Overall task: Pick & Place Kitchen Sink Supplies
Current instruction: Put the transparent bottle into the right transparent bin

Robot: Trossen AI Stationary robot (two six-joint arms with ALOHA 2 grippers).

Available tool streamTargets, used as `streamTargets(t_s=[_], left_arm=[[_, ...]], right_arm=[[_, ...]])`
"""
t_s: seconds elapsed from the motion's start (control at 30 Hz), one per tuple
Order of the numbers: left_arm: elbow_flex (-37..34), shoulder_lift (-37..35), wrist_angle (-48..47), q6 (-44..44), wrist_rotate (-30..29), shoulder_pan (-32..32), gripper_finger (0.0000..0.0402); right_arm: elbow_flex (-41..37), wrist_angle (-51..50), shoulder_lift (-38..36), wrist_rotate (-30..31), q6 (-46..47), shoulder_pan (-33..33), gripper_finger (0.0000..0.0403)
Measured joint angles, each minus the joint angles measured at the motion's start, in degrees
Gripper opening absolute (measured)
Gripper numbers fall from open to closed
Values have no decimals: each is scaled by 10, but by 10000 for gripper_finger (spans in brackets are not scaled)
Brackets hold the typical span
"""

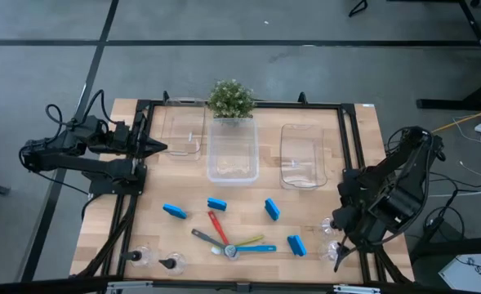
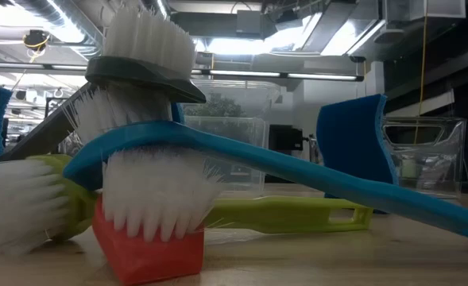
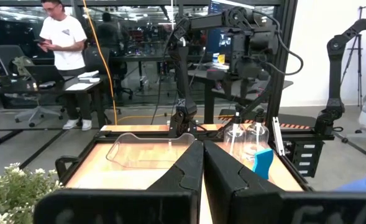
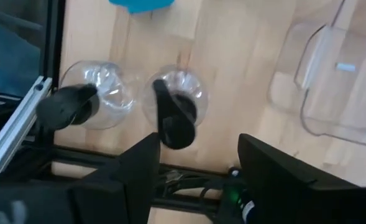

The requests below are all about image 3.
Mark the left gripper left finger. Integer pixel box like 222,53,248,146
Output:
33,140,204,224

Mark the clear plastic tray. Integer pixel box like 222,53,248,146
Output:
106,133,196,170

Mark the small yellow blue box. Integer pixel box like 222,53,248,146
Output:
212,52,226,65

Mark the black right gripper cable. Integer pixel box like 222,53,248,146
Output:
251,9,304,77

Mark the white paper sheet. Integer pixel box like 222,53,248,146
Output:
65,82,94,91

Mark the black labelled control box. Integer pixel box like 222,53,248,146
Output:
290,139,324,178

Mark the black laptop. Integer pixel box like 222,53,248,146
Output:
25,64,75,84

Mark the black office chair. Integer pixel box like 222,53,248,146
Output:
83,46,134,100

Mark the black aluminium table frame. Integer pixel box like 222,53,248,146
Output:
54,0,337,194

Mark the blue kitchen sponge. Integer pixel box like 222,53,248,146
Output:
252,147,275,180

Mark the black office desk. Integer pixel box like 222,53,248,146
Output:
0,76,108,147
212,79,295,106
185,62,233,125

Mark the black tripod stand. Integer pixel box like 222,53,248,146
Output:
340,5,366,110

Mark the silver metal bracket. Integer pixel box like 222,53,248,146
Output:
272,116,286,156

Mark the orange cable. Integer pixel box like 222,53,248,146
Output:
81,0,233,126

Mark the white paper stack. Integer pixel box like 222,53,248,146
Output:
76,70,101,83

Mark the olive green cloth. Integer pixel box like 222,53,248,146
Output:
11,55,34,78

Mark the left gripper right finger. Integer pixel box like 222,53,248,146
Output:
203,139,366,224

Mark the white-flowered potted plant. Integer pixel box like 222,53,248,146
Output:
0,162,64,224

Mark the black frame clamp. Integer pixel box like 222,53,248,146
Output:
54,155,80,185

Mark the person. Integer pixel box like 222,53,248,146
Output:
36,0,93,131
334,55,366,192
97,12,121,52

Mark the black orange-striped floor ramp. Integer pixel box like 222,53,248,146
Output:
218,108,318,130

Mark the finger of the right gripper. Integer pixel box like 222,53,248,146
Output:
232,77,246,105
245,77,258,105

